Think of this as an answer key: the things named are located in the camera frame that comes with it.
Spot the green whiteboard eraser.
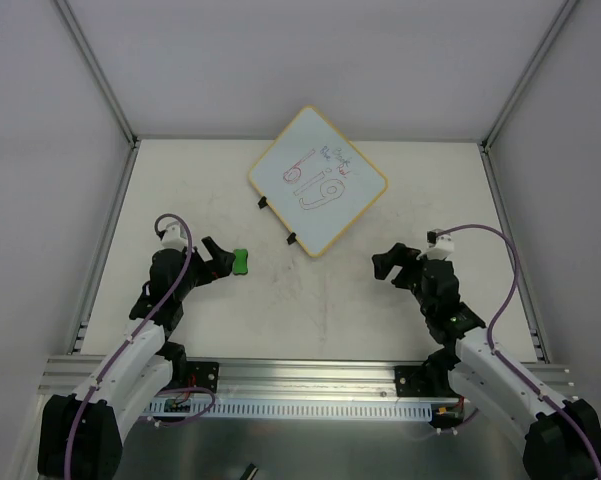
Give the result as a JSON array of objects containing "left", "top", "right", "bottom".
[{"left": 232, "top": 248, "right": 249, "bottom": 276}]

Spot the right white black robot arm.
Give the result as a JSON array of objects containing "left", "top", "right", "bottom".
[{"left": 372, "top": 243, "right": 601, "bottom": 479}]

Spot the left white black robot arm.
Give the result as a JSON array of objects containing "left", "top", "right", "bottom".
[{"left": 37, "top": 237, "right": 235, "bottom": 479}]

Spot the yellow framed whiteboard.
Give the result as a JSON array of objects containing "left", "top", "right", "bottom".
[{"left": 248, "top": 105, "right": 388, "bottom": 258}]

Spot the small black object at bottom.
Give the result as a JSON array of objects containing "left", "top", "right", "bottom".
[{"left": 240, "top": 463, "right": 258, "bottom": 480}]

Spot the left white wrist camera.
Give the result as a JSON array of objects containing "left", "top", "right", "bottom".
[{"left": 161, "top": 224, "right": 188, "bottom": 251}]

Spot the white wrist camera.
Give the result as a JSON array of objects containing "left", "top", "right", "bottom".
[
  {"left": 161, "top": 224, "right": 188, "bottom": 251},
  {"left": 423, "top": 230, "right": 455, "bottom": 260}
]

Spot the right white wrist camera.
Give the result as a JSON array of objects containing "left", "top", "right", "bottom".
[{"left": 423, "top": 230, "right": 455, "bottom": 260}]

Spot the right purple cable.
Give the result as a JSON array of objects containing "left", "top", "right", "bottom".
[{"left": 432, "top": 224, "right": 601, "bottom": 480}]

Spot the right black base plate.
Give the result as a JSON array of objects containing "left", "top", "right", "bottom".
[{"left": 393, "top": 365, "right": 435, "bottom": 398}]

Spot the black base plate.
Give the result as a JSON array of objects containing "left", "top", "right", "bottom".
[
  {"left": 393, "top": 365, "right": 435, "bottom": 398},
  {"left": 186, "top": 360, "right": 220, "bottom": 393}
]

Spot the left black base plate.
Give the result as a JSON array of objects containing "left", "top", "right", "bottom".
[{"left": 186, "top": 360, "right": 220, "bottom": 393}]

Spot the aluminium mounting rail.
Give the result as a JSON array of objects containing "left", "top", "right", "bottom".
[{"left": 37, "top": 355, "right": 579, "bottom": 401}]

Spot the white slotted cable duct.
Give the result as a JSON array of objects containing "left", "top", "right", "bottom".
[{"left": 141, "top": 397, "right": 433, "bottom": 422}]

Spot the left aluminium frame post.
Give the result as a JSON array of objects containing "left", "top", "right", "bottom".
[{"left": 51, "top": 0, "right": 138, "bottom": 147}]

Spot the aluminium frame post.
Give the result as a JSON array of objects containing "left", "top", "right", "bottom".
[
  {"left": 51, "top": 0, "right": 138, "bottom": 147},
  {"left": 480, "top": 0, "right": 580, "bottom": 152}
]

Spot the right aluminium frame post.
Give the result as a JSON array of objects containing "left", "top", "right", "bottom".
[{"left": 480, "top": 0, "right": 580, "bottom": 152}]

